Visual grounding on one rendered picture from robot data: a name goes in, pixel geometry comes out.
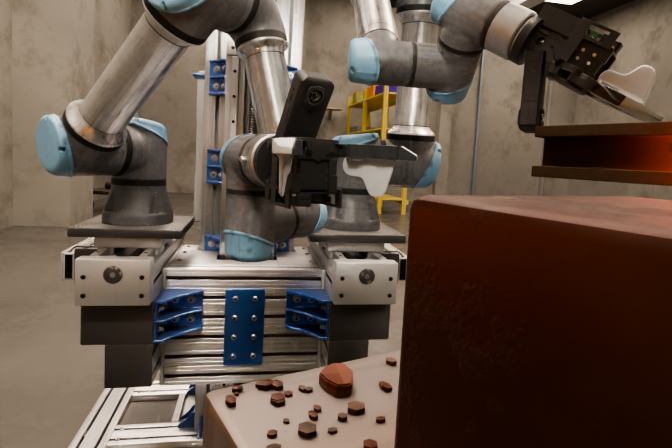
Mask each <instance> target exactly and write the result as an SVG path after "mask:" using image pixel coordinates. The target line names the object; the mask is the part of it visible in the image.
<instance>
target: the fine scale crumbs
mask: <svg viewBox="0 0 672 448"><path fill-rule="evenodd" d="M396 363H397V361H396V359H395V358H392V357H386V364H389V365H392V366H393V365H396ZM379 386H380V388H381V389H382V390H384V391H387V392H391V391H392V386H391V385H390V383H388V382H385V381H379ZM255 387H257V388H258V389H262V390H267V389H274V390H276V391H279V390H283V381H281V380H278V379H275V380H272V379H266V380H261V381H257V382H256V385H255ZM242 390H243V386H242V385H235V386H233V387H232V392H234V395H235V396H239V392H242ZM299 391H301V392H307V393H310V392H312V391H313V387H311V386H308V387H305V386H304V385H299ZM292 394H293V391H290V390H287V391H284V394H283V393H280V392H278V393H273V394H271V398H270V402H271V403H272V404H274V405H276V406H281V405H285V396H286V397H291V396H292ZM225 404H226V405H227V406H229V407H233V406H236V397H234V396H232V395H227V396H226V398H225ZM313 409H314V411H313V410H310V411H308V416H309V418H310V419H312V420H314V421H315V420H318V414H317V412H321V406H320V405H317V404H316V405H313ZM315 411H316V412H315ZM347 412H348V413H351V414H354V415H358V414H362V413H365V403H364V402H360V401H357V400H356V401H352V402H349V403H348V411H347ZM385 418H386V417H385V416H378V417H376V423H384V422H385ZM338 420H339V421H342V422H343V421H346V420H347V414H346V413H344V412H341V413H338ZM327 433H329V434H334V433H337V427H330V428H328V432H327ZM277 434H278V431H277V430H274V429H272V430H268V432H267V437H270V438H274V437H277ZM298 435H300V436H303V437H305V438H309V437H313V436H316V424H314V423H311V422H309V421H306V422H303V423H299V424H298ZM281 446H282V445H280V444H277V443H273V444H269V445H267V446H266V448H281ZM363 448H378V445H377V441H376V440H373V439H370V438H369V439H366V440H363Z"/></svg>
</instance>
